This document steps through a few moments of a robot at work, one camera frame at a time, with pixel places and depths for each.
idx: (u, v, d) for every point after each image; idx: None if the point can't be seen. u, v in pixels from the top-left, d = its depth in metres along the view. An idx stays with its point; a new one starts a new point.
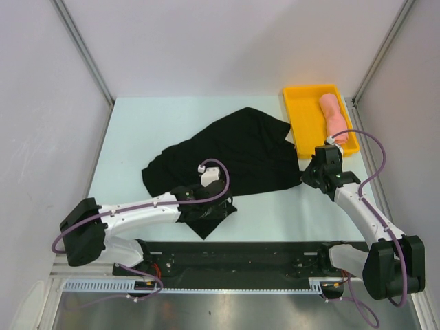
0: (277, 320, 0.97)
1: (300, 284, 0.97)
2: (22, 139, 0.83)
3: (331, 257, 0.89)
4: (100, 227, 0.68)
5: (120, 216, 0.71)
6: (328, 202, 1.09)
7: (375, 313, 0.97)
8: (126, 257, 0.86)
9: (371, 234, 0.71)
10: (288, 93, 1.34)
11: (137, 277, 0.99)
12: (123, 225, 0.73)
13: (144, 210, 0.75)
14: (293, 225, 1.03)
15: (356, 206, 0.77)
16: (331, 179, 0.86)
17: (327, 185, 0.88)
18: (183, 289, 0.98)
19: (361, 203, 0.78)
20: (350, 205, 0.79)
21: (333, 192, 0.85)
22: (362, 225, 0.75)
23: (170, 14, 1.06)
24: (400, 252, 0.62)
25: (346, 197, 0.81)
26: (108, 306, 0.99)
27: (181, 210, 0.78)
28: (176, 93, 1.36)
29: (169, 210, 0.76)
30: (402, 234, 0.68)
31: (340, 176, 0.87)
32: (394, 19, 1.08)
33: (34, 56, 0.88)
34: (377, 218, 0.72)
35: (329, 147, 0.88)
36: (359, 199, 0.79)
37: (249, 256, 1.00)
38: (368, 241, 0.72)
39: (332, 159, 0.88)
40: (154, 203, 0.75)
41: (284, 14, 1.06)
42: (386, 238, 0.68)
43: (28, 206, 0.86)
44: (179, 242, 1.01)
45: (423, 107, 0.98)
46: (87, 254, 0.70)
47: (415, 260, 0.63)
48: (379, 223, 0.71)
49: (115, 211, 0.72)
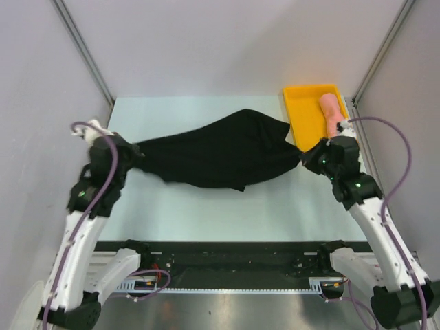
0: (276, 320, 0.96)
1: (300, 284, 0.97)
2: (22, 140, 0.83)
3: (331, 260, 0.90)
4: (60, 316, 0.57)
5: (61, 287, 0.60)
6: (326, 203, 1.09)
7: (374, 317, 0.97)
8: (126, 269, 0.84)
9: (390, 271, 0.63)
10: (288, 93, 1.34)
11: (137, 277, 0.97)
12: (75, 288, 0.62)
13: (70, 257, 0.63)
14: (293, 225, 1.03)
15: (377, 234, 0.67)
16: (350, 189, 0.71)
17: (343, 192, 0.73)
18: (183, 289, 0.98)
19: (383, 229, 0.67)
20: (370, 231, 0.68)
21: (349, 203, 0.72)
22: (379, 256, 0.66)
23: (170, 14, 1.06)
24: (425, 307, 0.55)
25: (366, 220, 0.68)
26: (108, 306, 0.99)
27: (94, 213, 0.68)
28: (176, 92, 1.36)
29: (88, 229, 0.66)
30: (425, 278, 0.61)
31: (359, 183, 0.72)
32: (394, 20, 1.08)
33: (34, 56, 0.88)
34: (401, 257, 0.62)
35: (347, 144, 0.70)
36: (382, 224, 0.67)
37: (249, 256, 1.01)
38: (386, 275, 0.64)
39: (350, 159, 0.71)
40: (72, 240, 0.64)
41: (284, 14, 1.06)
42: (408, 282, 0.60)
43: (28, 207, 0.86)
44: (178, 243, 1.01)
45: (423, 107, 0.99)
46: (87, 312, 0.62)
47: (434, 305, 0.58)
48: (401, 261, 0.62)
49: (52, 291, 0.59)
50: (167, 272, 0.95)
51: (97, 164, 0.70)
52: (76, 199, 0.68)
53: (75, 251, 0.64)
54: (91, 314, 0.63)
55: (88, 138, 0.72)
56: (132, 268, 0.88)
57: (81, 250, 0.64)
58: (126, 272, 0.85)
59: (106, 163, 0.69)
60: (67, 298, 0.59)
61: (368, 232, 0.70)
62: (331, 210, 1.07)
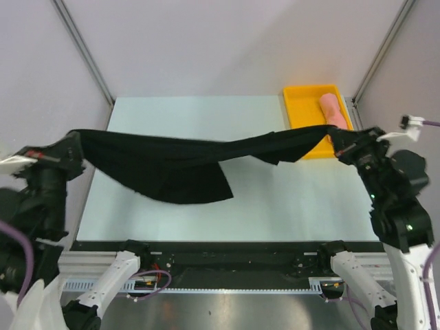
0: (277, 319, 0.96)
1: (299, 284, 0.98)
2: (22, 140, 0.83)
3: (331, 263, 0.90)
4: None
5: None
6: (326, 203, 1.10)
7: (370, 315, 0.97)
8: (126, 272, 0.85)
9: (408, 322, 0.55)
10: (288, 93, 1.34)
11: (138, 277, 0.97)
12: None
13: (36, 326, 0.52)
14: (291, 225, 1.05)
15: (411, 286, 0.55)
16: (395, 226, 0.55)
17: (385, 227, 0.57)
18: (183, 289, 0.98)
19: (421, 285, 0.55)
20: (401, 276, 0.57)
21: (389, 236, 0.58)
22: (402, 301, 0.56)
23: (170, 14, 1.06)
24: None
25: (403, 267, 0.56)
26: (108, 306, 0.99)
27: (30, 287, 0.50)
28: (176, 93, 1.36)
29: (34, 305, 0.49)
30: None
31: (410, 223, 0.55)
32: (394, 19, 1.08)
33: (34, 56, 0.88)
34: (429, 314, 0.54)
35: (415, 174, 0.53)
36: (422, 279, 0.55)
37: (249, 257, 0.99)
38: (401, 316, 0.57)
39: (408, 196, 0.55)
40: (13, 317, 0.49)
41: (284, 14, 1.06)
42: None
43: None
44: (179, 241, 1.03)
45: (423, 107, 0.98)
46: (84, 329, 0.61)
47: None
48: (427, 318, 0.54)
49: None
50: (168, 272, 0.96)
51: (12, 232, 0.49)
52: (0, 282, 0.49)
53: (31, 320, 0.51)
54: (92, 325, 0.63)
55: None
56: (133, 270, 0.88)
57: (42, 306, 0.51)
58: (126, 277, 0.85)
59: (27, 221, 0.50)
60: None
61: (397, 271, 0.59)
62: (331, 210, 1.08)
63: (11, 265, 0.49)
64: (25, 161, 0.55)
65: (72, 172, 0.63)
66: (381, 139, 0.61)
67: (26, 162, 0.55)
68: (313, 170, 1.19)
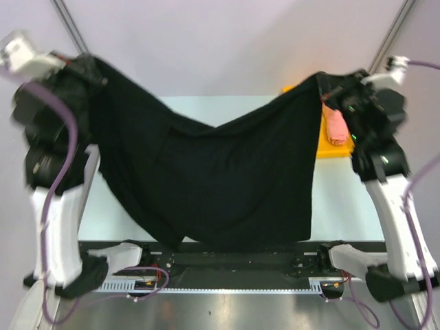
0: (276, 319, 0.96)
1: (300, 284, 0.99)
2: None
3: (331, 258, 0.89)
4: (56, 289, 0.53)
5: (53, 265, 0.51)
6: (326, 203, 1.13)
7: (375, 313, 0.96)
8: (128, 259, 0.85)
9: (397, 260, 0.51)
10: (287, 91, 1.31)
11: (137, 277, 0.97)
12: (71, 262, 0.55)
13: (51, 236, 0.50)
14: None
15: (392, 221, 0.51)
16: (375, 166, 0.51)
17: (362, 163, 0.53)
18: (183, 289, 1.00)
19: (401, 215, 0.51)
20: (383, 211, 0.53)
21: (363, 177, 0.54)
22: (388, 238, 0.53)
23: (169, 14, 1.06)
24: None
25: (383, 202, 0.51)
26: (108, 305, 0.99)
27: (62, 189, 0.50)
28: (177, 92, 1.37)
29: (60, 210, 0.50)
30: (435, 269, 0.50)
31: (386, 156, 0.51)
32: (395, 18, 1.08)
33: None
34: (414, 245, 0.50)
35: (397, 111, 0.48)
36: (401, 208, 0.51)
37: (249, 257, 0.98)
38: (389, 258, 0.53)
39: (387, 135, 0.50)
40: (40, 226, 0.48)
41: (282, 14, 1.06)
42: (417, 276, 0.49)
43: None
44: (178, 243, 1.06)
45: None
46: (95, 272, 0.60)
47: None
48: (414, 251, 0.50)
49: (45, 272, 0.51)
50: (167, 272, 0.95)
51: (40, 131, 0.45)
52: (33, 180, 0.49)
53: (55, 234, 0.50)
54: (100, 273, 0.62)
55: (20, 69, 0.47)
56: (132, 262, 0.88)
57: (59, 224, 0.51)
58: (128, 264, 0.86)
59: (47, 123, 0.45)
60: (62, 275, 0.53)
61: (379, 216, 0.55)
62: (327, 212, 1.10)
63: (46, 157, 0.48)
64: (54, 62, 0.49)
65: (96, 89, 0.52)
66: (366, 81, 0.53)
67: (55, 65, 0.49)
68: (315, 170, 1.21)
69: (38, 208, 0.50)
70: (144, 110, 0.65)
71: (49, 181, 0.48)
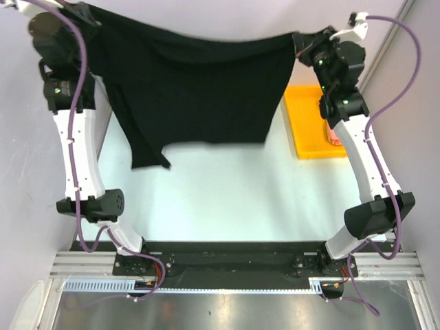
0: (277, 320, 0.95)
1: (300, 284, 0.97)
2: (22, 140, 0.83)
3: (329, 250, 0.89)
4: (91, 205, 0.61)
5: (83, 180, 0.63)
6: (327, 201, 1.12)
7: (375, 306, 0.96)
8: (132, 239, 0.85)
9: (365, 185, 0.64)
10: (289, 93, 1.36)
11: (138, 277, 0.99)
12: (95, 179, 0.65)
13: (78, 150, 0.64)
14: (290, 225, 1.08)
15: (359, 150, 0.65)
16: (336, 106, 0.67)
17: (329, 107, 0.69)
18: (183, 289, 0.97)
19: (366, 147, 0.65)
20: (350, 146, 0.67)
21: (333, 118, 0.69)
22: (357, 170, 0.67)
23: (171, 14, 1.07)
24: (397, 215, 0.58)
25: (348, 137, 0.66)
26: (108, 305, 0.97)
27: (82, 104, 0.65)
28: None
29: (82, 122, 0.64)
30: (399, 190, 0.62)
31: (348, 100, 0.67)
32: (395, 17, 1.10)
33: (36, 56, 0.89)
34: (378, 170, 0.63)
35: (353, 58, 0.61)
36: (364, 141, 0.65)
37: (249, 257, 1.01)
38: (360, 186, 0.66)
39: (350, 79, 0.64)
40: (68, 139, 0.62)
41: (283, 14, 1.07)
42: (382, 195, 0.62)
43: (28, 206, 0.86)
44: (179, 243, 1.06)
45: (423, 104, 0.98)
46: (113, 198, 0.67)
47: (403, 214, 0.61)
48: (378, 175, 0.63)
49: (76, 185, 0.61)
50: (165, 267, 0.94)
51: (51, 55, 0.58)
52: (53, 99, 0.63)
53: (79, 150, 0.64)
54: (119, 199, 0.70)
55: (26, 10, 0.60)
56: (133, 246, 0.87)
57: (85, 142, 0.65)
58: (130, 243, 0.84)
59: (60, 49, 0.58)
60: (92, 187, 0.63)
61: (350, 153, 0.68)
62: (323, 210, 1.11)
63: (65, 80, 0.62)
64: (54, 4, 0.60)
65: (91, 30, 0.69)
66: (334, 37, 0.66)
67: (54, 5, 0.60)
68: (313, 169, 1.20)
69: (63, 126, 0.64)
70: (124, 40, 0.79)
71: (71, 100, 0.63)
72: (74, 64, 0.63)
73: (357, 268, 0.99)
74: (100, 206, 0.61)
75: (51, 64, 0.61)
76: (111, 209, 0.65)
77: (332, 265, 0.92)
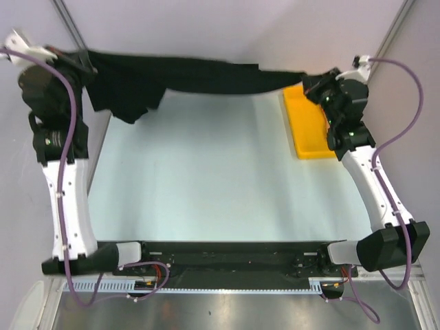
0: (277, 320, 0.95)
1: (300, 284, 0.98)
2: (22, 140, 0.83)
3: (331, 256, 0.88)
4: (82, 263, 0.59)
5: (73, 238, 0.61)
6: (326, 201, 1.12)
7: (375, 310, 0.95)
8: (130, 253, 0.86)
9: (376, 213, 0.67)
10: (288, 93, 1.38)
11: (138, 277, 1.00)
12: (86, 234, 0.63)
13: (67, 205, 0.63)
14: (292, 225, 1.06)
15: (368, 180, 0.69)
16: (343, 137, 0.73)
17: (336, 139, 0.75)
18: (183, 289, 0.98)
19: (373, 175, 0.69)
20: (361, 177, 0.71)
21: (341, 150, 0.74)
22: (367, 198, 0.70)
23: (171, 14, 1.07)
24: (408, 245, 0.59)
25: (357, 166, 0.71)
26: (108, 305, 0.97)
27: (72, 154, 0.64)
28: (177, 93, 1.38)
29: (73, 174, 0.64)
30: (410, 218, 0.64)
31: (353, 133, 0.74)
32: (394, 18, 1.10)
33: None
34: (387, 198, 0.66)
35: (355, 94, 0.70)
36: (372, 170, 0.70)
37: (249, 257, 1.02)
38: (371, 214, 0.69)
39: (354, 113, 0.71)
40: (58, 194, 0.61)
41: (282, 14, 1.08)
42: (392, 224, 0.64)
43: (29, 205, 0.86)
44: (179, 242, 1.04)
45: (423, 104, 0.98)
46: (105, 258, 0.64)
47: (416, 245, 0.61)
48: (388, 203, 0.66)
49: (65, 245, 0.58)
50: (167, 267, 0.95)
51: (43, 105, 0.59)
52: (44, 151, 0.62)
53: (69, 201, 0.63)
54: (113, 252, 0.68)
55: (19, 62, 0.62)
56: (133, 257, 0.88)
57: (75, 193, 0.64)
58: (131, 258, 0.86)
59: (51, 100, 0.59)
60: (82, 245, 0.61)
61: (360, 183, 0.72)
62: (323, 210, 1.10)
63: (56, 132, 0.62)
64: (47, 55, 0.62)
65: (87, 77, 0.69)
66: (339, 77, 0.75)
67: (48, 56, 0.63)
68: (313, 169, 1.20)
69: (53, 178, 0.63)
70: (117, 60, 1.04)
71: (60, 150, 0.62)
72: (64, 114, 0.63)
73: (357, 269, 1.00)
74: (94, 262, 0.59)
75: (43, 115, 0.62)
76: (100, 268, 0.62)
77: (332, 265, 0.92)
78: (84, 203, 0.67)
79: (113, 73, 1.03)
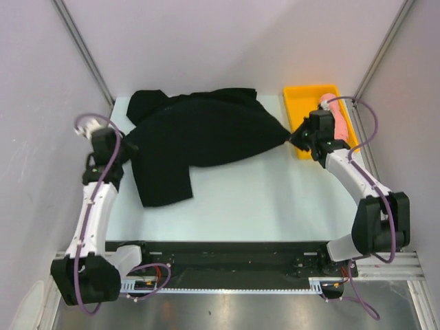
0: (277, 320, 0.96)
1: (300, 284, 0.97)
2: (22, 140, 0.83)
3: (331, 252, 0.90)
4: (89, 259, 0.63)
5: (89, 237, 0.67)
6: (326, 201, 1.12)
7: (374, 307, 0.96)
8: (130, 260, 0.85)
9: (359, 192, 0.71)
10: (288, 93, 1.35)
11: (138, 277, 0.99)
12: (99, 238, 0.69)
13: (93, 214, 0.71)
14: (293, 225, 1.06)
15: (346, 169, 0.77)
16: (322, 147, 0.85)
17: (317, 152, 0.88)
18: (183, 289, 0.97)
19: (350, 165, 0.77)
20: (340, 170, 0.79)
21: (324, 159, 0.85)
22: (349, 184, 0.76)
23: (171, 14, 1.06)
24: (388, 210, 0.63)
25: (335, 162, 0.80)
26: (108, 305, 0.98)
27: (109, 180, 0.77)
28: (177, 91, 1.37)
29: (105, 191, 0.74)
30: (389, 190, 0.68)
31: (331, 143, 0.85)
32: (394, 18, 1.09)
33: (36, 56, 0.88)
34: (365, 177, 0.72)
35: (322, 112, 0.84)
36: (349, 161, 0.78)
37: (249, 257, 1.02)
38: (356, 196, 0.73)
39: (325, 126, 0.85)
40: (89, 201, 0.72)
41: (284, 14, 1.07)
42: (372, 194, 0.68)
43: (28, 207, 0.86)
44: (179, 242, 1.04)
45: (424, 104, 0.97)
46: (113, 280, 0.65)
47: (401, 213, 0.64)
48: (366, 181, 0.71)
49: (81, 240, 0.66)
50: (168, 267, 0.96)
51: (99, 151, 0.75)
52: (88, 176, 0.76)
53: (93, 212, 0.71)
54: (117, 282, 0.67)
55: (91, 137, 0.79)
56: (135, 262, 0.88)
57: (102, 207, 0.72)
58: (130, 266, 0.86)
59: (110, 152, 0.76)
60: (94, 245, 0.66)
61: (344, 179, 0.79)
62: (323, 210, 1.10)
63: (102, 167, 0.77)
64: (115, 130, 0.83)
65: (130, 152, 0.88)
66: None
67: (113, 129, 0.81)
68: (313, 170, 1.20)
69: (88, 192, 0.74)
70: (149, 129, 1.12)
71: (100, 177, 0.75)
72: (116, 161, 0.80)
73: (358, 268, 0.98)
74: (97, 264, 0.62)
75: (96, 159, 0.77)
76: (102, 287, 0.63)
77: (332, 265, 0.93)
78: (104, 225, 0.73)
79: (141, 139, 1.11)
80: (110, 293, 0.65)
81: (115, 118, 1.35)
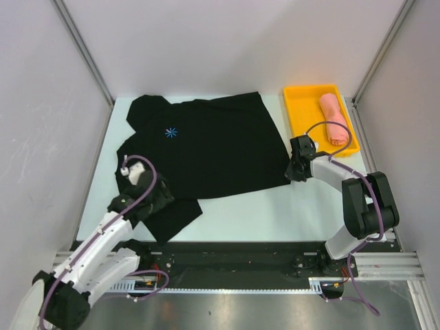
0: (277, 319, 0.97)
1: (300, 284, 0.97)
2: (22, 139, 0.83)
3: (328, 251, 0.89)
4: (66, 287, 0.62)
5: (78, 265, 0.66)
6: (326, 201, 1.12)
7: (373, 306, 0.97)
8: (123, 269, 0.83)
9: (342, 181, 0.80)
10: (288, 93, 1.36)
11: (137, 277, 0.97)
12: (87, 270, 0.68)
13: (96, 244, 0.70)
14: (293, 225, 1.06)
15: (328, 167, 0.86)
16: (306, 160, 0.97)
17: (304, 164, 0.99)
18: (183, 289, 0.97)
19: (332, 163, 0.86)
20: (327, 171, 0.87)
21: (310, 168, 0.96)
22: (336, 181, 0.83)
23: (171, 13, 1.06)
24: (368, 187, 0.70)
25: (322, 167, 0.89)
26: (108, 306, 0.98)
27: (128, 218, 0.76)
28: (176, 91, 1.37)
29: (119, 227, 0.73)
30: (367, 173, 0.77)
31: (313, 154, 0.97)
32: (395, 18, 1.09)
33: (34, 55, 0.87)
34: (345, 168, 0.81)
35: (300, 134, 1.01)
36: (330, 161, 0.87)
37: (249, 257, 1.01)
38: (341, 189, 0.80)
39: (305, 145, 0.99)
40: (99, 232, 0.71)
41: (284, 13, 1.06)
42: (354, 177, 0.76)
43: (28, 206, 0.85)
44: (179, 243, 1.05)
45: (424, 104, 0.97)
46: (76, 315, 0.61)
47: (383, 192, 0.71)
48: (347, 170, 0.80)
49: (70, 266, 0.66)
50: (165, 273, 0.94)
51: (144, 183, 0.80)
52: (115, 203, 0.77)
53: (96, 243, 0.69)
54: (82, 318, 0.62)
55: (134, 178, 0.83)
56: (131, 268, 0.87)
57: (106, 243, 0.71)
58: (127, 270, 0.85)
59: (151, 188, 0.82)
60: (78, 277, 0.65)
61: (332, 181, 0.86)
62: (322, 210, 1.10)
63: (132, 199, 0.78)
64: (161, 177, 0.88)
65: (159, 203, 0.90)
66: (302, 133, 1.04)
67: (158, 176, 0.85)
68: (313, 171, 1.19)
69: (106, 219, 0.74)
70: (155, 143, 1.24)
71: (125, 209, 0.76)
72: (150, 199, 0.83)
73: (357, 268, 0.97)
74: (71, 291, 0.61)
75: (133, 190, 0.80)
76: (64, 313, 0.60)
77: (332, 265, 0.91)
78: (101, 259, 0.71)
79: (146, 152, 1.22)
80: (67, 325, 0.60)
81: (115, 119, 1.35)
